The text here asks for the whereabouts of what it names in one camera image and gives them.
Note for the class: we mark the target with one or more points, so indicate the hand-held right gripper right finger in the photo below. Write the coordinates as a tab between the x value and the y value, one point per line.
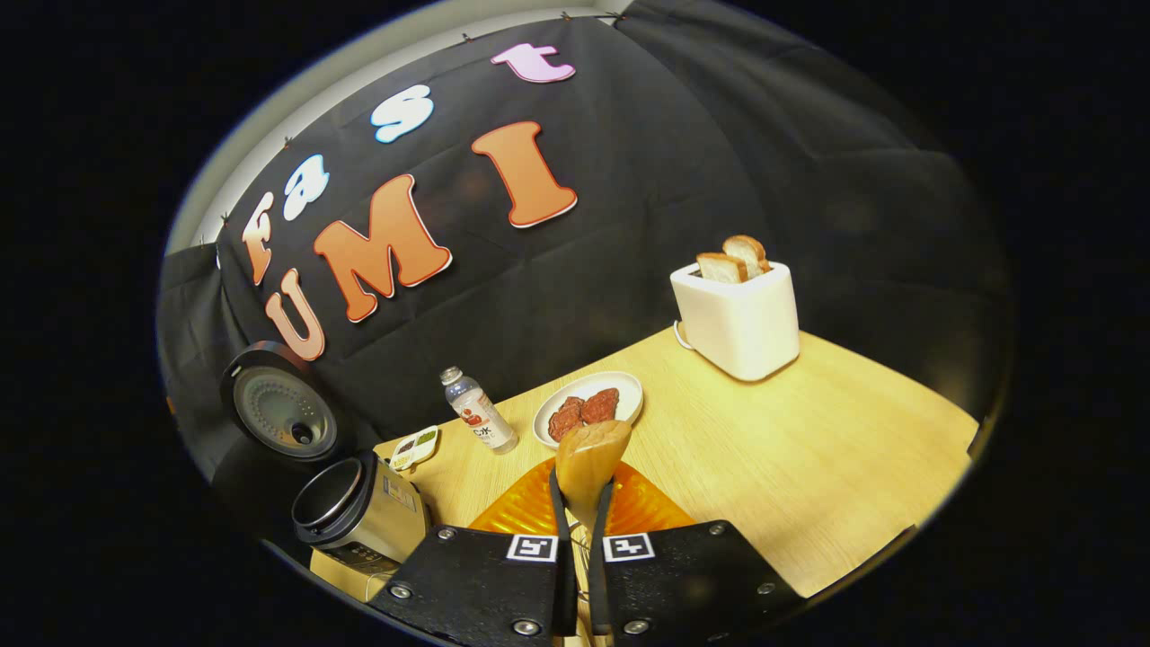
683	580

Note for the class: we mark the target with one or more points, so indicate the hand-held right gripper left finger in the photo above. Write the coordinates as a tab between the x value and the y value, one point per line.
485	584

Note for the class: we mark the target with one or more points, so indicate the black and gold rice cooker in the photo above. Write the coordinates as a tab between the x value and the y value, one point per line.
377	512

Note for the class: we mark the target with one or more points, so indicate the wooden spoon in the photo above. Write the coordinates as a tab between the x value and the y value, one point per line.
588	467

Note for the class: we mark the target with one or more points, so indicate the small white divided dish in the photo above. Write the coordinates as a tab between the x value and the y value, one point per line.
409	458

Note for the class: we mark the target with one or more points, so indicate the clear plastic bottle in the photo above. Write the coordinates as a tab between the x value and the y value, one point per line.
485	422

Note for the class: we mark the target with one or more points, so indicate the red meat piece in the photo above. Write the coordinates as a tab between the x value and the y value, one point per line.
566	419
600	406

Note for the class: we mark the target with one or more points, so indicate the white plate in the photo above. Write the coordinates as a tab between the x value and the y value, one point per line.
629	391

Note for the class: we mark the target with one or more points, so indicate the white toaster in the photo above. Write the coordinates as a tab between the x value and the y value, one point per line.
737	328

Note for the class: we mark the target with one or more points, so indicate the toasted bread slice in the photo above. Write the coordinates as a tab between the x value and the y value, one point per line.
747	253
720	268

